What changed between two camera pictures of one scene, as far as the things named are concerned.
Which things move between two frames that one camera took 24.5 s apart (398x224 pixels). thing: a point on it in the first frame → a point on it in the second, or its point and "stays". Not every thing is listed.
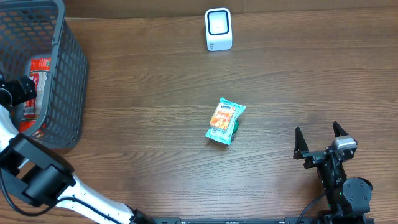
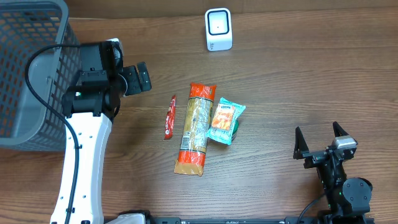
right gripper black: (319, 154) stays
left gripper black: (23, 88) → (133, 80)
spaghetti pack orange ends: (39, 68) → (196, 130)
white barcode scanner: (218, 29) stays
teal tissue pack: (223, 121) stays
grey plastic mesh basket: (32, 29) stays
